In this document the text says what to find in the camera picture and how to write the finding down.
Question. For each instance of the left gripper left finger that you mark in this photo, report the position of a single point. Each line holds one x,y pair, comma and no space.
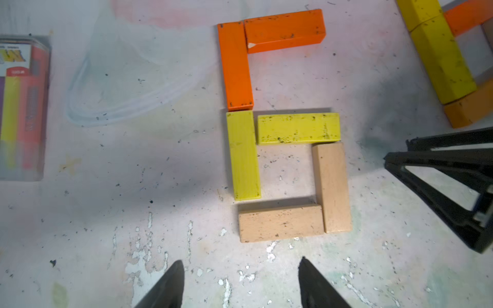
168,291

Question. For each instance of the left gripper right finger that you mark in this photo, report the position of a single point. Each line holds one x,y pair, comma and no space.
315,290

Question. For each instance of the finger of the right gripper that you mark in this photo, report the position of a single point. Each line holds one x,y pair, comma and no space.
472,168
472,137

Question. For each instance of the light orange block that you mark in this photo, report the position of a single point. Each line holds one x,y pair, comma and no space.
471,108

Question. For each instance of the yellow block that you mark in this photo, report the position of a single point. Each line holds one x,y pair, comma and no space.
416,12
443,60
244,156
311,128

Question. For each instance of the natural wood block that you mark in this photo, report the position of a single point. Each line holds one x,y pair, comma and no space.
280,223
331,185
487,28

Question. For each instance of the clear plastic lid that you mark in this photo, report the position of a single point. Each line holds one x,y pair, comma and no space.
143,54

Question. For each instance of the chalk box coloured sticks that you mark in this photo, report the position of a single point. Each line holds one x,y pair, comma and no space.
25,72

